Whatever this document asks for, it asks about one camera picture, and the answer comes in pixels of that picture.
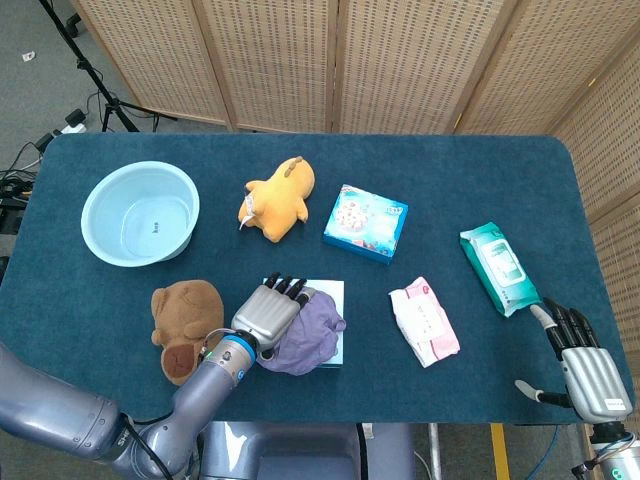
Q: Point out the black tripod stand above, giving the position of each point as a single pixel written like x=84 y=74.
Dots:
x=95 y=80

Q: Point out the blue printed tissue box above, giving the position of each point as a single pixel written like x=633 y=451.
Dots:
x=365 y=222

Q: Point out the green wet wipes pack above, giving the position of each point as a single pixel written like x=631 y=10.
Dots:
x=497 y=267

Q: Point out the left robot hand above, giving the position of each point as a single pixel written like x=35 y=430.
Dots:
x=272 y=317

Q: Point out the brown capybara plush toy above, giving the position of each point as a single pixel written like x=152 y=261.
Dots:
x=185 y=320

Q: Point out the dark blue table mat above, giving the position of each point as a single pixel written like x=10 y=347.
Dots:
x=450 y=165

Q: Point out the light blue tissue box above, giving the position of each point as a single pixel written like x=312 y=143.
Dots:
x=332 y=295

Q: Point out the yellow plush toy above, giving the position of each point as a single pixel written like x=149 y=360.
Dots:
x=280 y=200

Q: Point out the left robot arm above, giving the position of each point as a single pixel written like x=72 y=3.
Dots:
x=115 y=420

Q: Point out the pink white tissue pack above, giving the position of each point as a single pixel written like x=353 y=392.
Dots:
x=425 y=322

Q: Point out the light blue plastic basin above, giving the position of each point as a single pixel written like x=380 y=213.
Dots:
x=141 y=212

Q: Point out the yellow floor tape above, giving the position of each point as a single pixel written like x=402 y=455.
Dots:
x=500 y=450

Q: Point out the white power strip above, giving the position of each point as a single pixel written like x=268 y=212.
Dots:
x=70 y=129

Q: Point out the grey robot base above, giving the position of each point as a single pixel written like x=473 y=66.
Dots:
x=300 y=450

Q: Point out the purple cloth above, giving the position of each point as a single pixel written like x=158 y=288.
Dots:
x=315 y=340

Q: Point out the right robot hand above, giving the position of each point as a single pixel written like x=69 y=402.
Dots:
x=587 y=377

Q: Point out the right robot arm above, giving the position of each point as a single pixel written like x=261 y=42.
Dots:
x=612 y=455

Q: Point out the woven folding screen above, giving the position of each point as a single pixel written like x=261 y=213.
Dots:
x=400 y=60

